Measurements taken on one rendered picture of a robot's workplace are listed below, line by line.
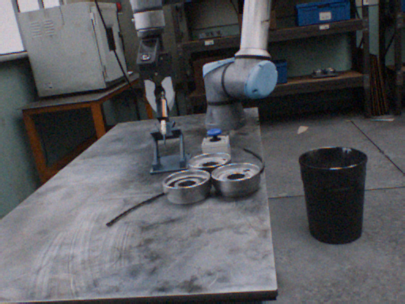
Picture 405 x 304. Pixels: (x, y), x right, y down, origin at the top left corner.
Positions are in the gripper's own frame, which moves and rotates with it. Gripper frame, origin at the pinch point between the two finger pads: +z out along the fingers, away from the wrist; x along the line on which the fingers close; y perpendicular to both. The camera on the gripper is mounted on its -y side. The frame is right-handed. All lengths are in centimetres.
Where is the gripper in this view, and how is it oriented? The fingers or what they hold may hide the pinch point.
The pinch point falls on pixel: (162, 107)
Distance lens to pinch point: 109.5
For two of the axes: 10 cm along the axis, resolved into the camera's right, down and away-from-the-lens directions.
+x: -9.9, 1.2, 0.9
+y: 0.6, -3.1, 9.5
